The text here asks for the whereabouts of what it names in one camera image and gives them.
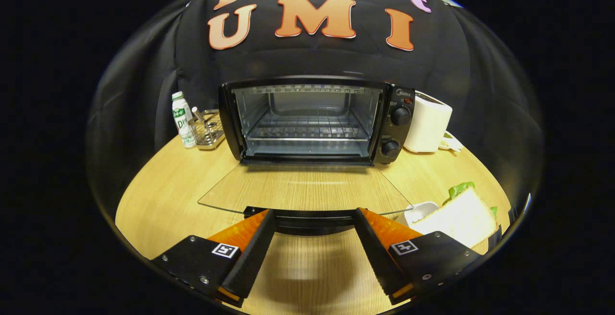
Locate metal wire rack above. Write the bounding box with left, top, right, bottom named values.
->
left=188, top=108, right=227, bottom=151

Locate white bottle with green label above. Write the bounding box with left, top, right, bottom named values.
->
left=172, top=91, right=198, bottom=149

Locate small white and green packet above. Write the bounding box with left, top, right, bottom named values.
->
left=438, top=132, right=465, bottom=153

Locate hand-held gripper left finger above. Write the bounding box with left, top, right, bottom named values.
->
left=151, top=209, right=277, bottom=308

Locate white pop-up toaster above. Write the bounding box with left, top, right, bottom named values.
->
left=403, top=91, right=454, bottom=154

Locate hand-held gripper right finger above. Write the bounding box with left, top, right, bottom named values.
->
left=355, top=207, right=482, bottom=305

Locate sandwich with green lettuce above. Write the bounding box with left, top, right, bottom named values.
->
left=411, top=182, right=501, bottom=249

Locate black toaster oven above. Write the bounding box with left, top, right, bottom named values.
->
left=197, top=76, right=417, bottom=237

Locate black backdrop cloth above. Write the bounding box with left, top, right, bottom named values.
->
left=89, top=0, right=544, bottom=203

